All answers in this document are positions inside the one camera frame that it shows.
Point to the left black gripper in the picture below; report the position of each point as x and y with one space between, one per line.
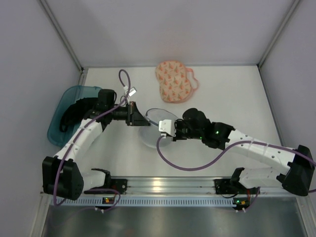
132 113

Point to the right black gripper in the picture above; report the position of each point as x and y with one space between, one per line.
177 130

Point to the black bra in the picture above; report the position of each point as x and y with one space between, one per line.
75 113

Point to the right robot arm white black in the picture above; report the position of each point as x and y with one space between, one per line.
290 168

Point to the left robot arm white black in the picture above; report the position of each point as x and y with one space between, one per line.
62 175

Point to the teal plastic bin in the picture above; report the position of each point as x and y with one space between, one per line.
70 96

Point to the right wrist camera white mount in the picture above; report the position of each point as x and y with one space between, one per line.
167 127

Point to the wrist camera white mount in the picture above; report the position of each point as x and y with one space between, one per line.
167 127
129 91

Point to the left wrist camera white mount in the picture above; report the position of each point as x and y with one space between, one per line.
129 91

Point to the aluminium mounting rail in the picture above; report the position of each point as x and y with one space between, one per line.
207 184

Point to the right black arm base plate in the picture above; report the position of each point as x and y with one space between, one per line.
225 187

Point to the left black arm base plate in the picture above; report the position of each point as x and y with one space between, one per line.
120 185

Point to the white slotted cable duct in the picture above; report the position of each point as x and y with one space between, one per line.
133 201

